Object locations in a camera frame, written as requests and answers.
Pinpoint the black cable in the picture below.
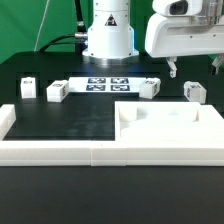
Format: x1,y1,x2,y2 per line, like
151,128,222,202
39,0,90,53

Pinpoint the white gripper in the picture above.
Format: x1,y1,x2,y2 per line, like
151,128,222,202
145,0,224,78

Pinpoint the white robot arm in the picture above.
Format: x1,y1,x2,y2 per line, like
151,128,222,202
83,0,224,77

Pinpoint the white thin cable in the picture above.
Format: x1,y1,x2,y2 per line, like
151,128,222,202
33,0,52,52

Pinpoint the white marker sheet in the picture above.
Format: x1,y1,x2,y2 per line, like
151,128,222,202
69,77,145,93

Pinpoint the white U-shaped fence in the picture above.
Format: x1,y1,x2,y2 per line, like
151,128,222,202
0,104,224,166

